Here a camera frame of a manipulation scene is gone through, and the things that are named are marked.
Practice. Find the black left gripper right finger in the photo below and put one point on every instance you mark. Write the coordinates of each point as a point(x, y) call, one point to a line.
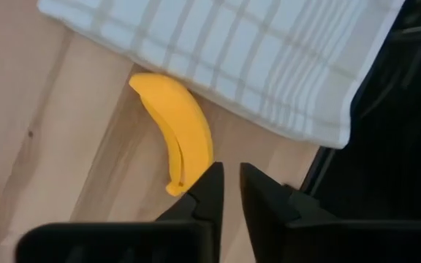
point(265, 208)

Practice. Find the white checked kitchen towel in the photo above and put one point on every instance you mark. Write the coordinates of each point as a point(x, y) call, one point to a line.
point(250, 47)

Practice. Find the yellow toy banana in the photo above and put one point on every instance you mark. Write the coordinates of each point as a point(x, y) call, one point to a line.
point(181, 124)

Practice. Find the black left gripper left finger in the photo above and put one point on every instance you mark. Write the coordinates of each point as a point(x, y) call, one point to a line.
point(207, 204)

